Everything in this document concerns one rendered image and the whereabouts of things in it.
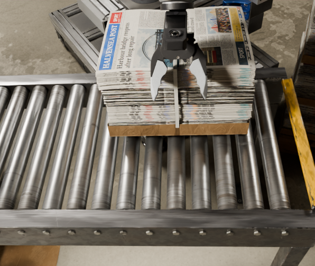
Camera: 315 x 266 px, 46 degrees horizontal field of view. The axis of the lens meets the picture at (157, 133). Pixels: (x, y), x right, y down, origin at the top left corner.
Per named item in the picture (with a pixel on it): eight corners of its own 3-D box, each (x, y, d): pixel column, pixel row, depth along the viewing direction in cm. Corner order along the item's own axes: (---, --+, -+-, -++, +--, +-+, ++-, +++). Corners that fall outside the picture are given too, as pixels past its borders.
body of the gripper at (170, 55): (195, 57, 87) (194, 2, 83) (196, 62, 78) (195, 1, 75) (163, 58, 87) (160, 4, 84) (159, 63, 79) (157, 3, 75)
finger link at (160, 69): (156, 96, 88) (173, 60, 86) (154, 102, 83) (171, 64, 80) (144, 91, 88) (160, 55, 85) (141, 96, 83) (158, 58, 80)
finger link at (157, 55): (164, 81, 83) (181, 45, 80) (164, 83, 81) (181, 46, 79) (145, 73, 83) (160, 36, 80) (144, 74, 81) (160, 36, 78)
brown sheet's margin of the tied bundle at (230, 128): (237, 70, 120) (238, 58, 117) (248, 134, 100) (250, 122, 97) (187, 71, 121) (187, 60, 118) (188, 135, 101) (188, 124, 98)
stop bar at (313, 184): (291, 82, 116) (293, 77, 114) (325, 210, 89) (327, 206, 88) (280, 82, 116) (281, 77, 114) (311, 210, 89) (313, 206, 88)
